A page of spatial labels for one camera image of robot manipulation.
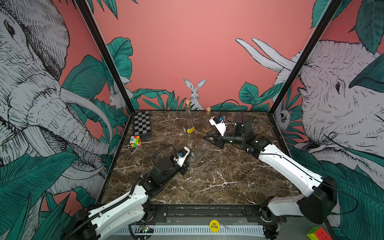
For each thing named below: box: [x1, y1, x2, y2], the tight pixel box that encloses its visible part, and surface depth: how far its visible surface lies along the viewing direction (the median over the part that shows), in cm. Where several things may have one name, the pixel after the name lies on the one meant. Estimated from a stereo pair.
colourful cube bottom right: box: [306, 226, 333, 240], surface depth 67 cm
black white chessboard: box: [133, 110, 152, 139], surface depth 109 cm
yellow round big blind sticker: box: [209, 219, 220, 233], surface depth 72 cm
